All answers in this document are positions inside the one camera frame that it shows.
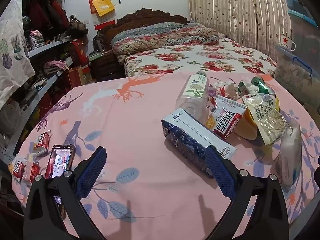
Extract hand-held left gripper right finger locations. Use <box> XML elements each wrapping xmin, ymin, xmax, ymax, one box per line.
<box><xmin>204</xmin><ymin>145</ymin><xmax>290</xmax><ymax>240</ymax></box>

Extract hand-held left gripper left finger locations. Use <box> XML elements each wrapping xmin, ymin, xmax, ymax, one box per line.
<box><xmin>23</xmin><ymin>146</ymin><xmax>108</xmax><ymax>240</ymax></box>

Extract blue white paper carton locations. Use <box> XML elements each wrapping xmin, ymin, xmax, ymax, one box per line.
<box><xmin>161</xmin><ymin>107</ymin><xmax>237</xmax><ymax>178</ymax></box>

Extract smartphone with lit screen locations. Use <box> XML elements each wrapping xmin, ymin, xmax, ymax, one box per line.
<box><xmin>44</xmin><ymin>144</ymin><xmax>76</xmax><ymax>220</ymax></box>

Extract red white snack packet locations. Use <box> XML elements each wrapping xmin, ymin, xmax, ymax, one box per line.
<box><xmin>213</xmin><ymin>96</ymin><xmax>247</xmax><ymax>140</ymax></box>

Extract yellow corn print packet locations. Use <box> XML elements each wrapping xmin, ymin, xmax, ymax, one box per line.
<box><xmin>205</xmin><ymin>97</ymin><xmax>218</xmax><ymax>129</ymax></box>

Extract small red white packet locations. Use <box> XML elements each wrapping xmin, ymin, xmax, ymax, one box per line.
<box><xmin>32</xmin><ymin>130</ymin><xmax>52</xmax><ymax>155</ymax></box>
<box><xmin>23</xmin><ymin>162</ymin><xmax>40</xmax><ymax>183</ymax></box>
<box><xmin>8</xmin><ymin>155</ymin><xmax>26</xmax><ymax>178</ymax></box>

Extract pink printed tablecloth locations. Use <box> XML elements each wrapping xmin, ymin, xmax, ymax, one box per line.
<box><xmin>11</xmin><ymin>71</ymin><xmax>320</xmax><ymax>240</ymax></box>

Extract white plastic packet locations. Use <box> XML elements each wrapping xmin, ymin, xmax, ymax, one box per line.
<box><xmin>274</xmin><ymin>120</ymin><xmax>303</xmax><ymax>186</ymax></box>

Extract clear crinkled food wrapper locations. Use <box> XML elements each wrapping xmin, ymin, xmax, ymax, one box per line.
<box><xmin>243</xmin><ymin>94</ymin><xmax>288</xmax><ymax>146</ymax></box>

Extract crumpled white red wrapper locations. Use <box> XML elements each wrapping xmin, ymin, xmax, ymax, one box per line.
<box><xmin>211</xmin><ymin>78</ymin><xmax>241</xmax><ymax>101</ymax></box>

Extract clear bottle with floral label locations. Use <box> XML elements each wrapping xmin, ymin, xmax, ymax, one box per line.
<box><xmin>176</xmin><ymin>71</ymin><xmax>209</xmax><ymax>122</ymax></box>

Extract green white crumpled wrapper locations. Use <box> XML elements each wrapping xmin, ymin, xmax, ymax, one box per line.
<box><xmin>237</xmin><ymin>80</ymin><xmax>253</xmax><ymax>98</ymax></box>

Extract green foil wrapper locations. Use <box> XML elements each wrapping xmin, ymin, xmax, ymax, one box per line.
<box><xmin>251</xmin><ymin>76</ymin><xmax>276</xmax><ymax>96</ymax></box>

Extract brown paper bag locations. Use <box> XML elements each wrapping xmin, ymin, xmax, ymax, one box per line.
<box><xmin>67</xmin><ymin>65</ymin><xmax>84</xmax><ymax>89</ymax></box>

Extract grey metal shelf rack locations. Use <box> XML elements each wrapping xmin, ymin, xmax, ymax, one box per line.
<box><xmin>0</xmin><ymin>0</ymin><xmax>88</xmax><ymax>160</ymax></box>

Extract dark wooden nightstand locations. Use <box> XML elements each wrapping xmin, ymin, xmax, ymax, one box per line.
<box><xmin>90</xmin><ymin>51</ymin><xmax>126</xmax><ymax>82</ymax></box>

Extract floral bedsheet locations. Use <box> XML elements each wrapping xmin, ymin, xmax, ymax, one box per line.
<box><xmin>124</xmin><ymin>37</ymin><xmax>277</xmax><ymax>78</ymax></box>

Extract red gift bag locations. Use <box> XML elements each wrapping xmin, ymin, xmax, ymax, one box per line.
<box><xmin>69</xmin><ymin>39</ymin><xmax>88</xmax><ymax>67</ymax></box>

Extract clear storage box blue clips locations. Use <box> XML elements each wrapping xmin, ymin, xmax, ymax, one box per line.
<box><xmin>273</xmin><ymin>45</ymin><xmax>320</xmax><ymax>101</ymax></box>

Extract black backpack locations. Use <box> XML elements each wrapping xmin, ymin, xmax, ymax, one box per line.
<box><xmin>92</xmin><ymin>29</ymin><xmax>108</xmax><ymax>53</ymax></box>

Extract white enamel mug red star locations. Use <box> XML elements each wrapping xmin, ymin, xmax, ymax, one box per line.
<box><xmin>280</xmin><ymin>34</ymin><xmax>296</xmax><ymax>52</ymax></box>

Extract white cloth with plant print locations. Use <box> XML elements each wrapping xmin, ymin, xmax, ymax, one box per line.
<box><xmin>0</xmin><ymin>0</ymin><xmax>36</xmax><ymax>103</ymax></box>

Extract floral patchwork quilt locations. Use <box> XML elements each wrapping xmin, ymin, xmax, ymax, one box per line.
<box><xmin>111</xmin><ymin>22</ymin><xmax>221</xmax><ymax>56</ymax></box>

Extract brown handbag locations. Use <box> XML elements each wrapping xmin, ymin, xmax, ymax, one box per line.
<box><xmin>67</xmin><ymin>15</ymin><xmax>89</xmax><ymax>36</ymax></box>

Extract beige leaf print curtain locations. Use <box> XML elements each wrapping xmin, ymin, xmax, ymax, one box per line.
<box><xmin>186</xmin><ymin>0</ymin><xmax>292</xmax><ymax>58</ymax></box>

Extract hanging dark red clothes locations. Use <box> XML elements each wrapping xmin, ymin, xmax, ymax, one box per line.
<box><xmin>23</xmin><ymin>0</ymin><xmax>70</xmax><ymax>35</ymax></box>

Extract clear storage box blue lid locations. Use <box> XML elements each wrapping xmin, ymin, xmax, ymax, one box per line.
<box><xmin>287</xmin><ymin>0</ymin><xmax>320</xmax><ymax>55</ymax></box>

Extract carved wooden headboard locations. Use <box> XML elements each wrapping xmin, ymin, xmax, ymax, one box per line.
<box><xmin>99</xmin><ymin>8</ymin><xmax>191</xmax><ymax>44</ymax></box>

